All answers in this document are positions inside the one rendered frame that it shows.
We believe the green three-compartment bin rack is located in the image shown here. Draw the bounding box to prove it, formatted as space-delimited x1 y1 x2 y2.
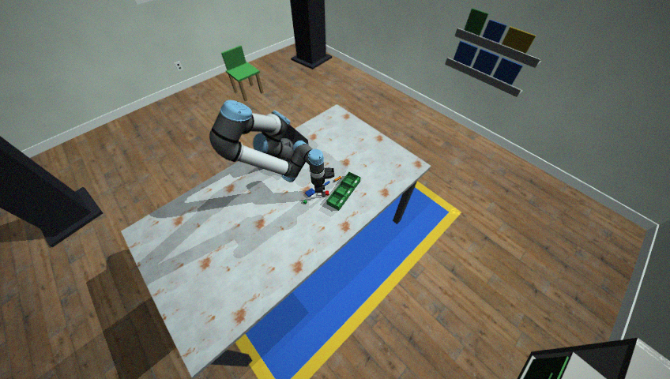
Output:
326 172 361 211

